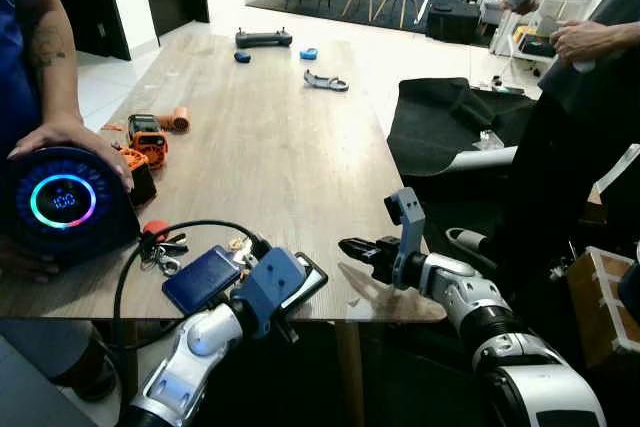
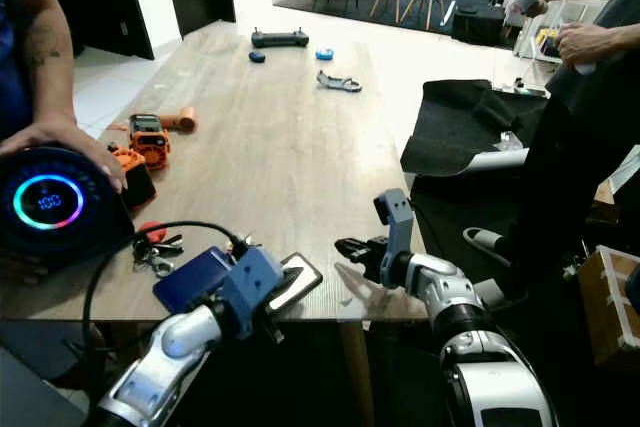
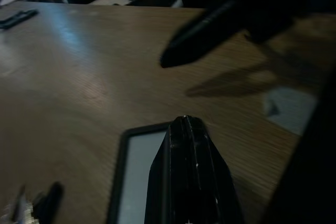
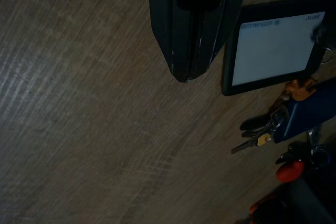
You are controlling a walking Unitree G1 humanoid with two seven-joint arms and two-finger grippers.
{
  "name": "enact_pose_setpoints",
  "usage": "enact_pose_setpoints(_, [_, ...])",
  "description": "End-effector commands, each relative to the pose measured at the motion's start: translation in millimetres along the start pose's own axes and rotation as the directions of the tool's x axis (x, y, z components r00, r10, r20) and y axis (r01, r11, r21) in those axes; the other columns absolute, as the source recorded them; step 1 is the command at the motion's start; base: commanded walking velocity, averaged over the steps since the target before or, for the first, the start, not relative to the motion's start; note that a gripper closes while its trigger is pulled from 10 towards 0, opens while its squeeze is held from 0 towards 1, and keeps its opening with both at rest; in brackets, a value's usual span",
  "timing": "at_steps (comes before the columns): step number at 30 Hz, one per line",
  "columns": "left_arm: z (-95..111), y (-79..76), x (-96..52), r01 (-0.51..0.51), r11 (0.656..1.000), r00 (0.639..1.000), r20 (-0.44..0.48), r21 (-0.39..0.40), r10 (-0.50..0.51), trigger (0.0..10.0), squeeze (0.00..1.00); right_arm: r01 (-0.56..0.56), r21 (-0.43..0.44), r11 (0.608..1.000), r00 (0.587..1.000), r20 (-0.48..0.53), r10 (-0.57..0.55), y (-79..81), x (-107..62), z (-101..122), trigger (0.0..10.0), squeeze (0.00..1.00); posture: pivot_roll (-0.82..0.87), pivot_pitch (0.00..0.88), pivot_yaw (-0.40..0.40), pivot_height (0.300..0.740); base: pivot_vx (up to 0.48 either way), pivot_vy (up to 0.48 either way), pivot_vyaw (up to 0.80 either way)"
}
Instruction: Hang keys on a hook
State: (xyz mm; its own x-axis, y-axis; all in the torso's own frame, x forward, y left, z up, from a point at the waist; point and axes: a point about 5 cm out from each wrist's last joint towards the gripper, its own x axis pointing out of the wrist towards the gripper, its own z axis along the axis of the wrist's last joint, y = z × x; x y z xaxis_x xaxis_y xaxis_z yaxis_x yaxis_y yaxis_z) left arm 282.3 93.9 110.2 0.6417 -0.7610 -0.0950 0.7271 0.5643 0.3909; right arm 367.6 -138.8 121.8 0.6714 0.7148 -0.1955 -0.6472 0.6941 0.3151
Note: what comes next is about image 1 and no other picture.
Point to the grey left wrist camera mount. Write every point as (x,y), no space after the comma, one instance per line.
(272,279)

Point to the small dark blue object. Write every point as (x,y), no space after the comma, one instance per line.
(243,57)

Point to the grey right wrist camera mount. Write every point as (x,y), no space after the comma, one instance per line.
(405,227)

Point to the silver keys with brown charm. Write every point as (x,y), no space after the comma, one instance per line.
(240,244)

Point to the black game controller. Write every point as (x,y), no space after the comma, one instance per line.
(263,39)

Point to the black floor mat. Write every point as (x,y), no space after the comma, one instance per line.
(440,117)

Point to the small light blue object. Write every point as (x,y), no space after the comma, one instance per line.
(308,53)

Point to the key bunch with black fobs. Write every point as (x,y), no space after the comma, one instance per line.
(168,247)

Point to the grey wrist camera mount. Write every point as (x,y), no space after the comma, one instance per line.
(272,279)
(405,227)

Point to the person in dark clothes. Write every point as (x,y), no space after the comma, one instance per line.
(570,147)

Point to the wooden crate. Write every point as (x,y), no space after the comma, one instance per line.
(600,307)

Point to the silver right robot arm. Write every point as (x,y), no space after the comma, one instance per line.
(470,297)

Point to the orange black small fan box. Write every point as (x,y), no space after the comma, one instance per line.
(138,169)

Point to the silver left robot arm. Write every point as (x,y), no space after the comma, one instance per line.
(200,337)

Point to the white black slipper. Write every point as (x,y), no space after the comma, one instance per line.
(468,241)

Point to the dark rug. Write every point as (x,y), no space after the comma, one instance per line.
(300,5)

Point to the tattooed forearm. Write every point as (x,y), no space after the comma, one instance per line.
(50,67)

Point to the wooden table leg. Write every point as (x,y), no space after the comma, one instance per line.
(350,372)

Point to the white rolled sheet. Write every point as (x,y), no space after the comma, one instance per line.
(480,160)

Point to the dark blue wallet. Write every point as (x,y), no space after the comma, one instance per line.
(205,279)

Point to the orange nozzle tool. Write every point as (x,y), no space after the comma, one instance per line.
(175,119)

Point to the hand of blue shirt person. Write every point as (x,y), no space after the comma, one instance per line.
(25,265)
(75,135)

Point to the person in blue shirt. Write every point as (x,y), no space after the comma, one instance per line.
(15,47)

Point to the black card with white rim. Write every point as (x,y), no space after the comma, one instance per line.
(312,282)

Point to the grey metal hand tool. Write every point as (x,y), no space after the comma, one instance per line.
(322,80)

